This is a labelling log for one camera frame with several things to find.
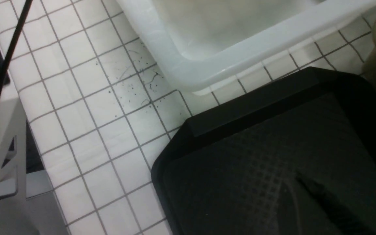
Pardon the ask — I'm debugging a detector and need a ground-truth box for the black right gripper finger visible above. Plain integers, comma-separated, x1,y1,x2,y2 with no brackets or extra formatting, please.
278,173,376,235

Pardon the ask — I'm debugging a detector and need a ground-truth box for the black serving tray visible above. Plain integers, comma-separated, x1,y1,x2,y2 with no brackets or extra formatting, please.
151,67,376,235

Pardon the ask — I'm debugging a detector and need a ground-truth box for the large translucent white plastic tub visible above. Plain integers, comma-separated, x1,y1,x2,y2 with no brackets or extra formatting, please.
118,0,376,95

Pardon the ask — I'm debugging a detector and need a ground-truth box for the white metal table frame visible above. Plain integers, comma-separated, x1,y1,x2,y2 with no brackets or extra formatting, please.
0,72,68,235

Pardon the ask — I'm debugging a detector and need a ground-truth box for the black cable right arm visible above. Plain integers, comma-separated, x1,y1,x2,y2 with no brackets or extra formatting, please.
0,0,33,190

